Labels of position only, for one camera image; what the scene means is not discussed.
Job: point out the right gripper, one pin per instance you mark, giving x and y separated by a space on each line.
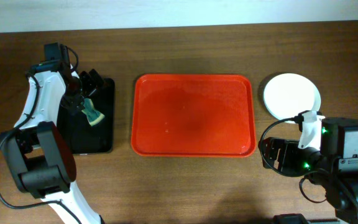
289 147

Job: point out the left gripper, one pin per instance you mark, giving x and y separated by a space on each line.
91 83

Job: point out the yellow green sponge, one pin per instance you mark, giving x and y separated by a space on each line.
92 114

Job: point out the white plate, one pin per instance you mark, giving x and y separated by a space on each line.
287 94

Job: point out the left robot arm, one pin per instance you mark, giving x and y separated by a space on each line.
39 160

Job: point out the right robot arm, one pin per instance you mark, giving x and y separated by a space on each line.
326 154

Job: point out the black tray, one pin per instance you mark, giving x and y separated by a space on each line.
80 137

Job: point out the red plastic tray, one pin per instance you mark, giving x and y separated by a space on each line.
193 115

